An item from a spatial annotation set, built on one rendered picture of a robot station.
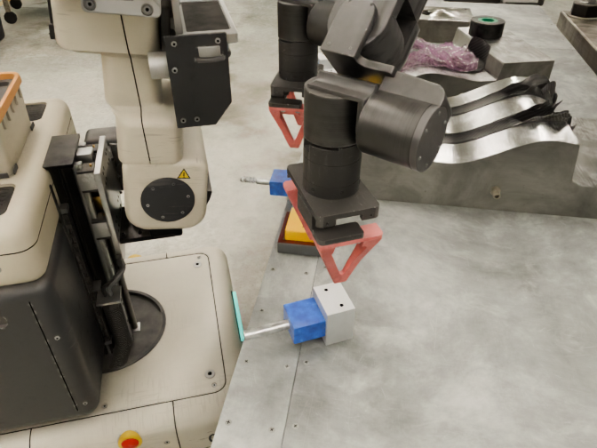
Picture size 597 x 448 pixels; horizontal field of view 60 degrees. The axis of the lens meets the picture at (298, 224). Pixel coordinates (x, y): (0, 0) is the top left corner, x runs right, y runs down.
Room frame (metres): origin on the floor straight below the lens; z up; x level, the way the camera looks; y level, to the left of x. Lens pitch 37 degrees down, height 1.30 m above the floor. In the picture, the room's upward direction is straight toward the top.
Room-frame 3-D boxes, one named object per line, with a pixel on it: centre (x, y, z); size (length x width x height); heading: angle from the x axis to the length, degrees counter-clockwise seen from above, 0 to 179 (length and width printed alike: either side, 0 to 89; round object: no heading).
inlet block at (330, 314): (0.43, 0.00, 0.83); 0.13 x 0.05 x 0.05; 109
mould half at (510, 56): (1.20, -0.29, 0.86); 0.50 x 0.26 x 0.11; 98
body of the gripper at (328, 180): (0.44, -0.03, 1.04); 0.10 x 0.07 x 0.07; 18
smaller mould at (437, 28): (1.63, -0.43, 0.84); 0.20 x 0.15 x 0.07; 81
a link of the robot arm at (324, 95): (0.44, -0.04, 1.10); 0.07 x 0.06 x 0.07; 53
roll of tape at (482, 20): (1.28, -0.46, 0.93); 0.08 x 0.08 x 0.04
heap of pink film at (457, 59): (1.19, -0.29, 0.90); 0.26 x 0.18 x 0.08; 98
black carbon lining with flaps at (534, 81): (0.84, -0.31, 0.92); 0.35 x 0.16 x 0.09; 81
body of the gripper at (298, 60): (0.74, 0.00, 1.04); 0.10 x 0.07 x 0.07; 171
